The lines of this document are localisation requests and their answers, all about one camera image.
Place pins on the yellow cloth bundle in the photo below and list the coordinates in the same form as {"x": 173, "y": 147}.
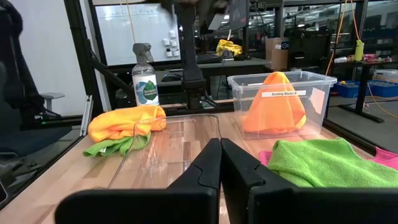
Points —
{"x": 228, "y": 47}

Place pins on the orange microfiber towel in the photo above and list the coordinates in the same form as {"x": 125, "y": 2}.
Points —
{"x": 273, "y": 112}

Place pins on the lime green bottle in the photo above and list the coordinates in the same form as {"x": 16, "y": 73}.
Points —
{"x": 359, "y": 50}

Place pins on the black keyboard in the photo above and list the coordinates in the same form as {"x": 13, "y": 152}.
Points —
{"x": 208, "y": 58}

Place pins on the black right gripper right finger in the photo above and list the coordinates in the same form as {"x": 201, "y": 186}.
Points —
{"x": 264, "y": 205}

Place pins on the yellow microfiber towel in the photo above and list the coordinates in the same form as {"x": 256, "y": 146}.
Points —
{"x": 121, "y": 123}

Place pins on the black metal frame post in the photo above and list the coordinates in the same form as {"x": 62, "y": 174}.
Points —
{"x": 81, "y": 56}

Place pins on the pink microfiber towel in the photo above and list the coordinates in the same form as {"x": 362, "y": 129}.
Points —
{"x": 387, "y": 157}

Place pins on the blue storage bin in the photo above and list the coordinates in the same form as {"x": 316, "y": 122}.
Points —
{"x": 351, "y": 88}

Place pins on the clear spray bottle grey trigger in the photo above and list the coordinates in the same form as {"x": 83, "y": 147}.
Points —
{"x": 145, "y": 84}

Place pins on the dark office chair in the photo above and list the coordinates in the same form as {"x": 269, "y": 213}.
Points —
{"x": 15, "y": 81}

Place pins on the aluminium rail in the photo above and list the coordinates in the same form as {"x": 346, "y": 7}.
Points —
{"x": 86, "y": 115}

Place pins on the whiteboard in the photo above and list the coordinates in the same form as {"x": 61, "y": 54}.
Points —
{"x": 136, "y": 34}

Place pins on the low clear plastic basket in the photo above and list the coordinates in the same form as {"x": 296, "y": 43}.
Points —
{"x": 174, "y": 149}

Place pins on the grey office desk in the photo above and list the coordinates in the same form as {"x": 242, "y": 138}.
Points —
{"x": 245, "y": 63}

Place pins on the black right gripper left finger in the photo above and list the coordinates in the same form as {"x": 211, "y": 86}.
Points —
{"x": 192, "y": 202}

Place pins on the small green microfiber towel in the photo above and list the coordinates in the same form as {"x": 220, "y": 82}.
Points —
{"x": 115, "y": 145}

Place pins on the clear labelled storage bin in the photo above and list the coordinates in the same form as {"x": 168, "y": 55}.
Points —
{"x": 317, "y": 118}

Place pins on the cardboard box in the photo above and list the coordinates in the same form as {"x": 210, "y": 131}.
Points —
{"x": 276, "y": 54}

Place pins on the computer monitor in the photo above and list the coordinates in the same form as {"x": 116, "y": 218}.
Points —
{"x": 238, "y": 14}

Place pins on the large green microfiber towel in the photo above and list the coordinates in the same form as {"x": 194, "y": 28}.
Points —
{"x": 323, "y": 165}

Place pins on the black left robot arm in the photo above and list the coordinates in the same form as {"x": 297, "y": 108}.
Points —
{"x": 189, "y": 46}

